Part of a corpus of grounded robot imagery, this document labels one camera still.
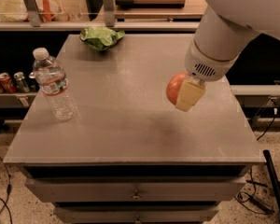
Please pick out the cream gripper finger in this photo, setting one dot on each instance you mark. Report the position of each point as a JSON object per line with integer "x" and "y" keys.
{"x": 191, "y": 91}

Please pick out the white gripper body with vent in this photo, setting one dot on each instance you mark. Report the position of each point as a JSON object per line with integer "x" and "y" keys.
{"x": 204, "y": 65}

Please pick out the red orange apple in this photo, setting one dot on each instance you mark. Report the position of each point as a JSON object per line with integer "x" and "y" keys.
{"x": 174, "y": 86}

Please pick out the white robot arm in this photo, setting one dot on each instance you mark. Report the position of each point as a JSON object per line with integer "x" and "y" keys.
{"x": 226, "y": 28}

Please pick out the clear plastic water bottle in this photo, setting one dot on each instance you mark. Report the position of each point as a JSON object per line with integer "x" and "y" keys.
{"x": 53, "y": 82}

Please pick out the grey drawer cabinet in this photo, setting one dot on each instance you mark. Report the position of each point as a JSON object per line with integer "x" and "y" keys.
{"x": 126, "y": 130}

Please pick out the top grey drawer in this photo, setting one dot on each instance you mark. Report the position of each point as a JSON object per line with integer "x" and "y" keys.
{"x": 73, "y": 191}

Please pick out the grey drawer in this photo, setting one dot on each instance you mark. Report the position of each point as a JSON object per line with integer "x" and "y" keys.
{"x": 73, "y": 191}
{"x": 135, "y": 215}

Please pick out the black pole right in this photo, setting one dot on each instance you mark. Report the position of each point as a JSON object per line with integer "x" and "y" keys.
{"x": 273, "y": 176}

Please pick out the dark soda can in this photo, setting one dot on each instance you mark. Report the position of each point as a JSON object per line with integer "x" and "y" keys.
{"x": 34, "y": 84}

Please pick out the silver green soda can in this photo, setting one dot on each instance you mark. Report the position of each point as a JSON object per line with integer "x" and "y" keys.
{"x": 21, "y": 82}

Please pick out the lower grey drawer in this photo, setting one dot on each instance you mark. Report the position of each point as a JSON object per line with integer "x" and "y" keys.
{"x": 135, "y": 215}

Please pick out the orange red soda can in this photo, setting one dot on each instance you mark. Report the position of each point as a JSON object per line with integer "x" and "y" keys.
{"x": 7, "y": 83}

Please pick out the white orange plastic bag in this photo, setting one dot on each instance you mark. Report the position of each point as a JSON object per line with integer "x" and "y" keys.
{"x": 15, "y": 10}

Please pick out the clear acrylic bin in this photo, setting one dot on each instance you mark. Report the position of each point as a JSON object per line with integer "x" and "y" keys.
{"x": 76, "y": 9}

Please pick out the middle grey metal bracket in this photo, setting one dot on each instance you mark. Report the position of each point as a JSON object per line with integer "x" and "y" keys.
{"x": 109, "y": 13}

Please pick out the grey metal bracket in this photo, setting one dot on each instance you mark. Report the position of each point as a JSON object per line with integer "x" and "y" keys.
{"x": 33, "y": 13}
{"x": 109, "y": 13}

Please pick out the left grey metal bracket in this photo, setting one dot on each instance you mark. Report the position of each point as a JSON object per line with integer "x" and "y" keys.
{"x": 33, "y": 13}

